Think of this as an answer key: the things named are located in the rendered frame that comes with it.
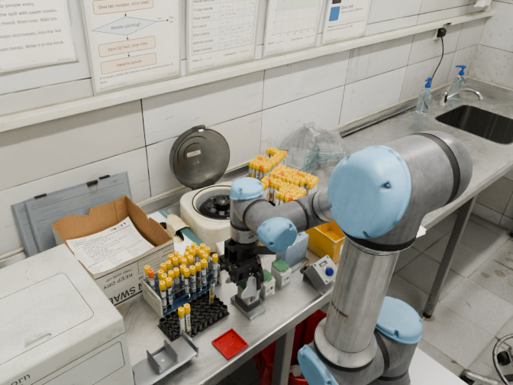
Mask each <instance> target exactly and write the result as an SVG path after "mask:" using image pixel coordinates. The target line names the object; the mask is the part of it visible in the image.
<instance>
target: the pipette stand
mask: <svg viewBox="0 0 513 385"><path fill-rule="evenodd" d="M307 246H308V234H306V233H304V232H301V233H298V234H297V238H296V239H295V242H294V244H293V245H292V246H289V247H288V249H287V250H285V251H283V252H276V259H275V260H274V261H273V262H272V264H274V263H275V262H277V261H278V260H280V259H282V260H283V261H285V262H286V263H287V264H288V265H289V266H290V269H291V270H292V272H294V271H295V270H297V269H298V268H300V267H301V266H303V265H304V264H306V263H308V262H309V259H308V258H307V257H306V251H307Z"/></svg>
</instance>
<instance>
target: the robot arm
mask: <svg viewBox="0 0 513 385"><path fill-rule="evenodd" d="M472 175H473V162H472V158H471V156H470V153H469V151H468V150H467V148H466V146H465V145H464V144H463V143H462V142H461V141H460V140H459V139H457V138H456V137H454V136H453V135H451V134H448V133H445V132H442V131H422V132H418V133H416V134H412V135H409V136H407V137H402V138H399V139H397V140H394V141H390V142H386V143H384V144H380V145H373V146H369V147H365V148H363V149H360V150H359V151H357V152H356V153H354V154H351V155H348V156H347V157H345V158H344V159H342V160H341V161H340V162H339V163H338V165H337V166H336V167H335V168H334V170H333V172H332V174H331V177H330V180H329V184H328V187H326V188H324V189H321V190H318V191H316V192H313V193H312V194H309V195H306V196H303V197H301V198H298V199H294V200H292V201H290V202H286V203H283V204H281V205H277V206H273V205H271V204H270V203H269V202H268V201H267V200H266V199H264V198H263V184H262V183H261V182H260V181H259V180H257V179H255V178H252V177H242V178H239V179H237V180H235V181H233V183H232V184H231V194H230V199H231V207H230V236H231V238H229V239H227V240H226V241H224V254H222V255H221V256H220V271H223V270H226V271H227V272H228V275H229V277H228V278H227V279H226V280H225V283H234V284H236V286H239V285H240V284H242V283H245V282H246V281H247V287H246V289H245V290H244V291H243V292H242V293H241V298H242V299H246V298H249V297H251V298H252V302H253V301H255V300H256V298H257V297H258V296H259V294H260V290H261V289H262V286H263V281H264V275H263V268H262V264H261V263H262V262H261V259H260V257H259V256H258V254H271V255H276V252H283V251H285V250H287V249H288V247H289V246H292V245H293V244H294V242H295V239H296V238H297V234H298V233H301V232H303V231H306V230H308V229H310V228H314V227H317V226H319V225H323V224H326V223H328V222H332V221H335V222H336V223H337V224H338V226H339V227H340V230H341V231H342V233H343V234H344V236H345V237H344V243H343V247H342V251H341V254H340V260H339V264H338V268H337V274H336V277H335V281H334V288H333V291H332V294H331V301H330V305H329V308H328V312H327V317H326V318H324V319H322V320H321V321H320V322H319V323H318V326H317V328H316V329H315V335H314V339H313V341H312V342H311V343H310V344H308V345H304V347H303V348H301V349H299V351H298V363H299V366H300V368H301V371H302V373H303V375H304V377H305V379H306V381H307V382H308V385H411V378H410V375H409V372H408V369H409V366H410V364H411V360H412V358H413V356H414V353H415V349H416V347H417V344H418V342H419V341H420V339H421V330H422V323H421V319H420V317H419V315H418V314H417V313H416V311H415V310H414V309H413V308H412V307H410V305H409V304H407V303H405V302H403V301H401V300H400V299H394V298H392V297H390V296H386V292H387V289H388V287H389V283H390V280H391V278H392V274H393V271H394V269H395V265H396V262H397V260H398V256H399V253H400V251H404V250H406V249H408V248H410V247H411V246H412V245H413V243H414V242H415V239H416V237H417V234H418V231H419V228H420V226H421V222H422V219H423V217H425V216H426V214H428V213H429V212H433V211H434V210H437V209H439V208H442V207H444V206H446V205H448V204H450V203H452V202H453V201H455V200H456V199H458V198H459V197H460V196H461V195H462V194H463V193H464V192H465V190H466V189H467V187H468V185H469V183H470V180H471V178H472ZM222 260H224V261H225V262H226V265H224V266H223V267H222V266H221V261H222ZM252 275H253V276H252Z"/></svg>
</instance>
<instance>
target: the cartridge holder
mask: <svg viewBox="0 0 513 385"><path fill-rule="evenodd" d="M231 302H232V303H233V304H234V305H235V306H236V307H237V308H238V309H239V310H240V311H241V312H242V313H243V314H244V315H246V316H247V317H248V318H249V319H250V320H251V319H253V318H255V317H256V316H258V315H259V314H260V313H262V312H264V311H266V307H264V306H263V305H262V304H261V298H260V297H259V299H258V300H256V301H254V302H252V303H251V304H250V305H247V304H246V303H245V302H244V301H243V300H242V299H241V298H239V297H238V296H237V294H236V295H234V296H232V297H231Z"/></svg>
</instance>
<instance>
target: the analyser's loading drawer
mask: <svg viewBox="0 0 513 385"><path fill-rule="evenodd" d="M163 343H164V346H163V347H161V348H159V349H157V350H156V351H154V352H153V353H150V352H149V351H148V350H146V352H147V357H146V358H145V359H143V360H142V361H140V362H138V363H137V364H135V365H134V366H132V370H133V371H134V379H135V383H136V385H152V384H153V383H155V382H157V381H158V380H159V379H161V378H163V377H165V376H166V375H167V374H169V373H170V372H172V371H173V370H175V369H176V368H177V367H179V366H181V365H182V364H184V363H185V362H187V361H188V360H190V359H192V358H193V357H194V356H196V357H197V358H199V348H198V345H197V344H196V343H195V342H194V341H193V340H192V339H191V338H190V336H189V335H188V334H187V333H186V332H185V331H184V330H182V336H181V337H179V338H177V339H176V340H175V341H172V342H171V343H168V342H167V341H166V339H164V341H163ZM162 359H163V360H164V362H162V361H161V360H162Z"/></svg>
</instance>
